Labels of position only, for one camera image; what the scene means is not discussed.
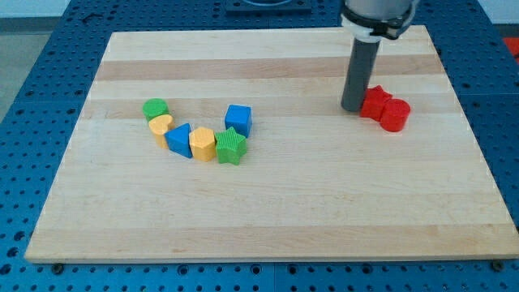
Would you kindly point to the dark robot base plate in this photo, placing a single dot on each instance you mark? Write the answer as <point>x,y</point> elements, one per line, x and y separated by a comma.
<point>266,6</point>

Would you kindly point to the yellow heart block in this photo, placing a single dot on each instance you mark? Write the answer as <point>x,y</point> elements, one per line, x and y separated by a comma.
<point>159,126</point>

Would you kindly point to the red cylinder block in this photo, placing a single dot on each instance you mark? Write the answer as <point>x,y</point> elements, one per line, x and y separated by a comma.
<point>394,115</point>

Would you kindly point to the yellow hexagon block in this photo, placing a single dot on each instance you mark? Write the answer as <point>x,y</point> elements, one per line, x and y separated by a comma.
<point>203,144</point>

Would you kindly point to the blue triangle block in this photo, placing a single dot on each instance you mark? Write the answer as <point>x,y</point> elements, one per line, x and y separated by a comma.
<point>178,140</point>

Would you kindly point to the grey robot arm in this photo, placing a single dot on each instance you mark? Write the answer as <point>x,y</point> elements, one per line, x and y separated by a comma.
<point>371,20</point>

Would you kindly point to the red star block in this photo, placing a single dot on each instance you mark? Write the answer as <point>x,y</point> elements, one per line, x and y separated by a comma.
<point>374,103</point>

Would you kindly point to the red object at right edge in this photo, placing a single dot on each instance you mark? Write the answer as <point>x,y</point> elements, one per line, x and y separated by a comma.
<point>512,44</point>

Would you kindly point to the green star block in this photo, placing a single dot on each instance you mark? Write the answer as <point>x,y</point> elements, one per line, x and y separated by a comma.
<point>230,146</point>

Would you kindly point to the blue cube block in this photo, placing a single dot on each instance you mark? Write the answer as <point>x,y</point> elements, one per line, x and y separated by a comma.
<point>239,117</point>

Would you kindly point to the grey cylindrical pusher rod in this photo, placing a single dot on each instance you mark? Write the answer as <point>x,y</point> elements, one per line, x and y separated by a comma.
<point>362,61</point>

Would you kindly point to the wooden board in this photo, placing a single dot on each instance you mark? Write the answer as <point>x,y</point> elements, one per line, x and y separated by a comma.
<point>317,183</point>

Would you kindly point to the green cylinder block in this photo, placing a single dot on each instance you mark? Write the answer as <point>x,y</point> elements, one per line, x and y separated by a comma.
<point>153,108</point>

